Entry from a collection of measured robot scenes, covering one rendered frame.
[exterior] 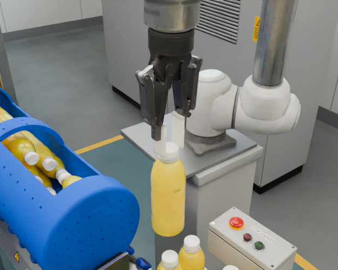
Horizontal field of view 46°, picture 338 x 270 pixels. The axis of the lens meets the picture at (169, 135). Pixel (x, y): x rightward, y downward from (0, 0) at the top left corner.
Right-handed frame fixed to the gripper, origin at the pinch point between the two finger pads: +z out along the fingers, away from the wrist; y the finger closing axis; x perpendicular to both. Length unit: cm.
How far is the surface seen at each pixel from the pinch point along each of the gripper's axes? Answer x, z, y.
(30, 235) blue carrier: -24.3, 30.9, 21.2
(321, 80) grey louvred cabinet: -69, 63, -194
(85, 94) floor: -296, 141, -142
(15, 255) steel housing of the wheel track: -47, 57, 21
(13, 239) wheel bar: -49, 53, 19
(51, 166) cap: -52, 34, 3
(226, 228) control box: 1.6, 34.0, -18.7
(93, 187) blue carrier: -19.6, 21.3, 6.3
